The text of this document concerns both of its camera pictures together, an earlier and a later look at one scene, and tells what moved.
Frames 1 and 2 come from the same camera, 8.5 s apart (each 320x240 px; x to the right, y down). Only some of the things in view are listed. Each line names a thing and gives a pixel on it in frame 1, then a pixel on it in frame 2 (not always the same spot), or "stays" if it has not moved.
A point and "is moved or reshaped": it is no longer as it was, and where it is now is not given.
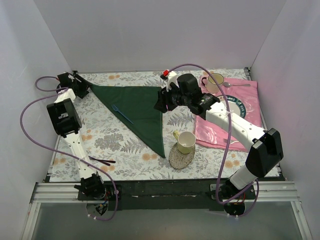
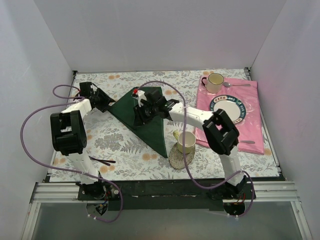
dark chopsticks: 103,160 stays
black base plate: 168,195 stays
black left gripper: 81,86 → 102,100
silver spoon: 227,84 stays
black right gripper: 162,100 → 141,116
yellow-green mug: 186,140 stays
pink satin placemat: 208,134 stays
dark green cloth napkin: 137,104 is moved or reshaped
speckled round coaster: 178,160 stays
